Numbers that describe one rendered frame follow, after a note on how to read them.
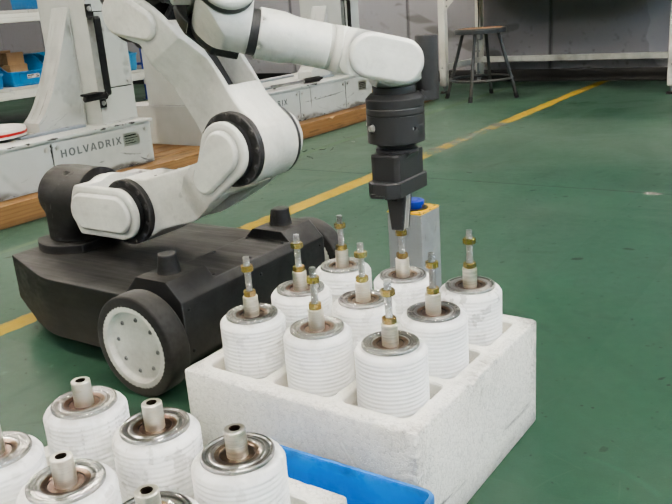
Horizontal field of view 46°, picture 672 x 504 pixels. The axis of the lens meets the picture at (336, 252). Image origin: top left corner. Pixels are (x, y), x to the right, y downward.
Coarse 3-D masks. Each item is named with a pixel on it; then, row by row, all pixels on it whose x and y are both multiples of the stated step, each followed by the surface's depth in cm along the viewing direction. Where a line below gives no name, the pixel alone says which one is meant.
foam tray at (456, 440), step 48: (528, 336) 122; (192, 384) 115; (240, 384) 110; (432, 384) 106; (480, 384) 108; (528, 384) 124; (288, 432) 107; (336, 432) 101; (384, 432) 97; (432, 432) 98; (480, 432) 110; (432, 480) 99; (480, 480) 112
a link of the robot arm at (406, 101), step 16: (432, 48) 115; (432, 64) 116; (368, 80) 119; (416, 80) 115; (432, 80) 117; (368, 96) 118; (384, 96) 115; (400, 96) 114; (416, 96) 115; (432, 96) 118; (368, 112) 117; (384, 112) 115; (400, 112) 114; (416, 112) 116
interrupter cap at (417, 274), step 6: (384, 270) 129; (390, 270) 129; (414, 270) 128; (420, 270) 128; (384, 276) 126; (390, 276) 126; (414, 276) 125; (420, 276) 125; (396, 282) 123; (402, 282) 123; (408, 282) 123
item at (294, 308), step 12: (276, 288) 125; (324, 288) 124; (276, 300) 122; (288, 300) 121; (300, 300) 120; (324, 300) 122; (288, 312) 121; (300, 312) 120; (324, 312) 122; (288, 324) 122
